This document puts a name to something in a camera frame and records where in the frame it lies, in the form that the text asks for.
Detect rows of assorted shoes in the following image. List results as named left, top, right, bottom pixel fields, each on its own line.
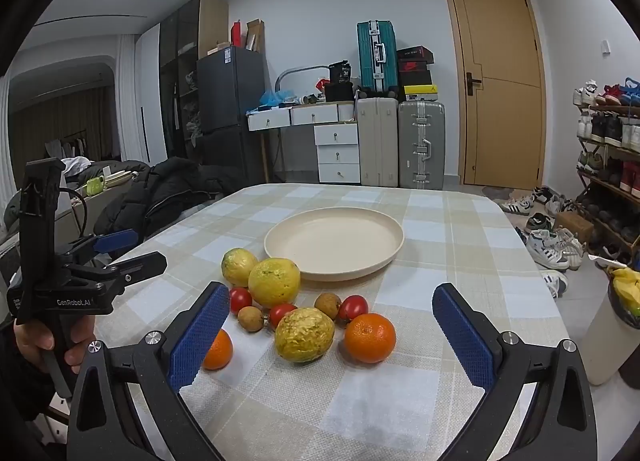
left=572, top=77, right=640, bottom=202

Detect dark grey fridge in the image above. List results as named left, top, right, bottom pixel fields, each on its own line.
left=196, top=46, right=266, bottom=182

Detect yellow black shoe box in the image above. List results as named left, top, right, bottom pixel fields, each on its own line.
left=403, top=84, right=439, bottom=102

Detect person's left hand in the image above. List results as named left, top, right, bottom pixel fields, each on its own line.
left=13, top=313, right=97, bottom=376

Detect brown longan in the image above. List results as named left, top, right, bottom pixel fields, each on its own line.
left=237, top=306, right=265, bottom=333
left=314, top=292, right=343, bottom=320

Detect red tomato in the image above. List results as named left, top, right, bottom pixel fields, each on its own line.
left=268, top=303, right=299, bottom=329
left=337, top=294, right=369, bottom=324
left=229, top=287, right=253, bottom=315

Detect person's left forearm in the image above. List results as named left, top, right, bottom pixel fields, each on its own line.
left=0, top=318, right=71, bottom=442

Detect wooden door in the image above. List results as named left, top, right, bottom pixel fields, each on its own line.
left=441, top=0, right=547, bottom=190

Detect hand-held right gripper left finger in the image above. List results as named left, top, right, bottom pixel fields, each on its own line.
left=67, top=281, right=232, bottom=461

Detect white wardrobe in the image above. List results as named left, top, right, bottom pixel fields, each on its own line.
left=135, top=22, right=176, bottom=164

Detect large yellow passion fruit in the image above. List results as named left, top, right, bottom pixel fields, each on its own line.
left=248, top=258, right=302, bottom=308

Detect tall cardboard box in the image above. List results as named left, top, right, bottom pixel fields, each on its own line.
left=245, top=18, right=266, bottom=53

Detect grey arched metal frame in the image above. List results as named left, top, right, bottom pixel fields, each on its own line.
left=276, top=65, right=328, bottom=98

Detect teal suitcase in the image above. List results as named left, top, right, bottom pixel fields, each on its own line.
left=356, top=20, right=399, bottom=94

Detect brown cardboard box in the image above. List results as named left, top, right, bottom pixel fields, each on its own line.
left=554, top=211, right=595, bottom=244

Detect yellow plastic bag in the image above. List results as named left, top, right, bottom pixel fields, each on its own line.
left=611, top=268, right=640, bottom=317

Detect wrinkled yellow passion fruit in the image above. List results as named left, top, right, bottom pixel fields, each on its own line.
left=274, top=307, right=336, bottom=365

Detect black cable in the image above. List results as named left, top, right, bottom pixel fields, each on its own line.
left=59, top=188, right=89, bottom=244

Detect cream round plate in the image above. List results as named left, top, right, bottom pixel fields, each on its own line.
left=264, top=208, right=405, bottom=283

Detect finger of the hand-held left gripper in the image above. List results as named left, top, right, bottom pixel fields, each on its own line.
left=75, top=251, right=167, bottom=292
left=67, top=228, right=139, bottom=265

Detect black jacket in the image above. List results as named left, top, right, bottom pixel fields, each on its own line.
left=92, top=156, right=236, bottom=247

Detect wooden shoe rack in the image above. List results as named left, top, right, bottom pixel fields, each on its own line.
left=575, top=101, right=640, bottom=262

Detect orange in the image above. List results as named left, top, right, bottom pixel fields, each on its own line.
left=344, top=313, right=397, bottom=365
left=201, top=327, right=234, bottom=371

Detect checked tablecloth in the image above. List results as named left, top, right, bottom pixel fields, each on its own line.
left=92, top=184, right=563, bottom=461

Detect silver suitcase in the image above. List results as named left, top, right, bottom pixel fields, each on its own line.
left=398, top=100, right=446, bottom=191

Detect group of white sneakers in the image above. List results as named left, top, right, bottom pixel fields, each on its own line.
left=500, top=185, right=586, bottom=299

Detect white drawer cabinet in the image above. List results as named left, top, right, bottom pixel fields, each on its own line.
left=314, top=122, right=362, bottom=184

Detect brown curtain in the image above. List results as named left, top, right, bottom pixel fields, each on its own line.
left=10, top=88, right=118, bottom=182

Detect wooden shelf cabinet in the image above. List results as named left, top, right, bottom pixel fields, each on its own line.
left=159, top=0, right=230, bottom=167

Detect white desk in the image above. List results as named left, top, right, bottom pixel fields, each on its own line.
left=246, top=101, right=359, bottom=184

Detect small yellow-green passion fruit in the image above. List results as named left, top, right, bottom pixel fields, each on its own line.
left=221, top=247, right=260, bottom=288

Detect beige trash bin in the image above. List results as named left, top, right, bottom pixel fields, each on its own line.
left=582, top=268, right=640, bottom=387

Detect grey puffer jacket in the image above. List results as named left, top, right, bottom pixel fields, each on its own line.
left=65, top=160, right=153, bottom=192

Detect beige suitcase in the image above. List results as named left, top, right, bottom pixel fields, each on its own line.
left=355, top=96, right=400, bottom=188

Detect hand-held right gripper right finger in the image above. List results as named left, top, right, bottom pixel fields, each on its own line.
left=431, top=282, right=598, bottom=461

